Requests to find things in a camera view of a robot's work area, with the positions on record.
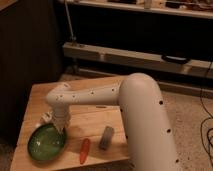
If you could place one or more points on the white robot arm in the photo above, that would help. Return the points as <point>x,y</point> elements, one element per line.
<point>149,135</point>

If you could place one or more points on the wooden table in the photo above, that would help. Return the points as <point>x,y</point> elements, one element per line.
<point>86,122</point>

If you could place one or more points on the white plastic bottle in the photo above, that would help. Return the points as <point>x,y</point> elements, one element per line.
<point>45,118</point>

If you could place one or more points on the grey rectangular block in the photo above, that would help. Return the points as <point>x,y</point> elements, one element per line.
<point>106,138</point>

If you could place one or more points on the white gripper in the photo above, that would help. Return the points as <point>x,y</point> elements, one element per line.
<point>61,120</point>

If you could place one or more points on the upper shelf with items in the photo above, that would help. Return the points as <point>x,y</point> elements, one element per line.
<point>151,6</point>

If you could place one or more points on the green ceramic bowl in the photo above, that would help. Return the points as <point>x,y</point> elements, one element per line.
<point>46,143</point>

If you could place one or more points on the metal pole stand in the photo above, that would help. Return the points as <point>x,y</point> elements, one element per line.
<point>72,36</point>

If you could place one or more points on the orange carrot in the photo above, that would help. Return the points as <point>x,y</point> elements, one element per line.
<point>85,147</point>

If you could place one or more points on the long white wooden bench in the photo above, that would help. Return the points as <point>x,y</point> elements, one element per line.
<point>136,59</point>

